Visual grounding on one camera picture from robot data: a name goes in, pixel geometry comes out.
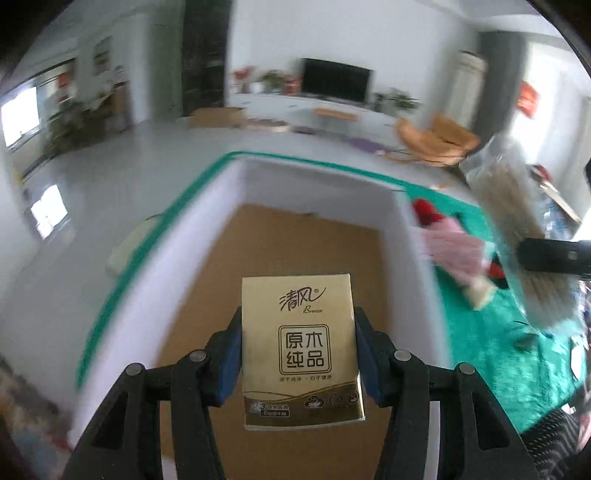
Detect purple floor mat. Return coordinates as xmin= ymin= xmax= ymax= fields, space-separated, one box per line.
xmin=346 ymin=137 xmax=394 ymax=156

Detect large indoor plant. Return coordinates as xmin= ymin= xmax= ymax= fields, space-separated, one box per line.
xmin=45 ymin=99 xmax=100 ymax=154

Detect wooden chair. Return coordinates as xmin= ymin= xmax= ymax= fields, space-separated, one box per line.
xmin=530 ymin=164 xmax=583 ymax=225

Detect dark display cabinet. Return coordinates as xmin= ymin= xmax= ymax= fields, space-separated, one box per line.
xmin=182 ymin=0 xmax=232 ymax=119

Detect cardboard box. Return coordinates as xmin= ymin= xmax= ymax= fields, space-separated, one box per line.
xmin=188 ymin=107 xmax=245 ymax=130

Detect red yarn ball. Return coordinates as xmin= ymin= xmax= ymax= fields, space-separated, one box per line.
xmin=412 ymin=198 xmax=443 ymax=228

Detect small wooden stool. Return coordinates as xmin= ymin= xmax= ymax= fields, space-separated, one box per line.
xmin=314 ymin=108 xmax=359 ymax=136

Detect pink cloth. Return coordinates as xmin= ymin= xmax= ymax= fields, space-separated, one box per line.
xmin=421 ymin=219 xmax=498 ymax=288

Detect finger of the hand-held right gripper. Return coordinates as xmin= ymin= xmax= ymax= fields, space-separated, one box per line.
xmin=516 ymin=237 xmax=591 ymax=278

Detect white television cabinet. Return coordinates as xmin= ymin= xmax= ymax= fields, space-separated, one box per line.
xmin=228 ymin=92 xmax=416 ymax=139

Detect red wall decoration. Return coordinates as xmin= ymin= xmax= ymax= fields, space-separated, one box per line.
xmin=517 ymin=80 xmax=541 ymax=117

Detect tan lounge chair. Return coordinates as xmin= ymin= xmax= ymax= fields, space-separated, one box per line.
xmin=396 ymin=113 xmax=482 ymax=168

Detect white storage box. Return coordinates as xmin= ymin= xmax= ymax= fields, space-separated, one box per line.
xmin=69 ymin=152 xmax=455 ymax=480

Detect gold tissue pack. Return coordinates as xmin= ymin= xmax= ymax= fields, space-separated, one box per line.
xmin=241 ymin=273 xmax=368 ymax=432

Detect clear packet of beige strands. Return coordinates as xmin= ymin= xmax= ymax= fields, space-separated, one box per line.
xmin=459 ymin=134 xmax=585 ymax=333

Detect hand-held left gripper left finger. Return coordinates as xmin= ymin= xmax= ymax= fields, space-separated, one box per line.
xmin=60 ymin=307 xmax=245 ymax=480

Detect leafy potted plant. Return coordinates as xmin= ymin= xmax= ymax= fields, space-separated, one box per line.
xmin=374 ymin=90 xmax=417 ymax=114

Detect dark patterned clothing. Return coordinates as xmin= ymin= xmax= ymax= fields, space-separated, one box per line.
xmin=522 ymin=406 xmax=591 ymax=480

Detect black flat television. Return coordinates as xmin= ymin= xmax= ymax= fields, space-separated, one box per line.
xmin=302 ymin=58 xmax=373 ymax=103

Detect green tablecloth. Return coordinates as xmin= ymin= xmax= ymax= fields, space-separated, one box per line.
xmin=76 ymin=152 xmax=591 ymax=435

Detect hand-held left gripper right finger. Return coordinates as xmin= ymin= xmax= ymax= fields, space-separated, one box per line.
xmin=353 ymin=307 xmax=550 ymax=480

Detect grey curtain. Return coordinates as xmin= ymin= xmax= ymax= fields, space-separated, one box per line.
xmin=480 ymin=32 xmax=528 ymax=139

